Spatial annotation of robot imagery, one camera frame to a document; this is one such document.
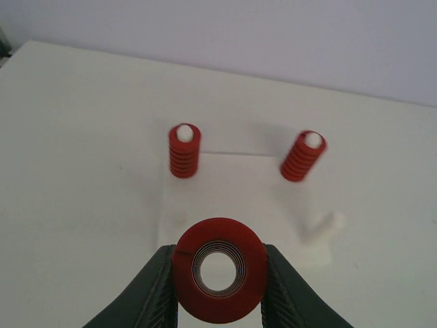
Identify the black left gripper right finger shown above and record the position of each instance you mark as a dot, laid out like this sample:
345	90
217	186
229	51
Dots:
290	302

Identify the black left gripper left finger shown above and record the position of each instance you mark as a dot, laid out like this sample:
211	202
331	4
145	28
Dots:
148	301

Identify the white four-peg fixture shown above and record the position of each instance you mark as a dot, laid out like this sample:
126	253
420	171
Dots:
250	189

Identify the red large spring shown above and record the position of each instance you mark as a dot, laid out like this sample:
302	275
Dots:
248	254
308	147
184	147

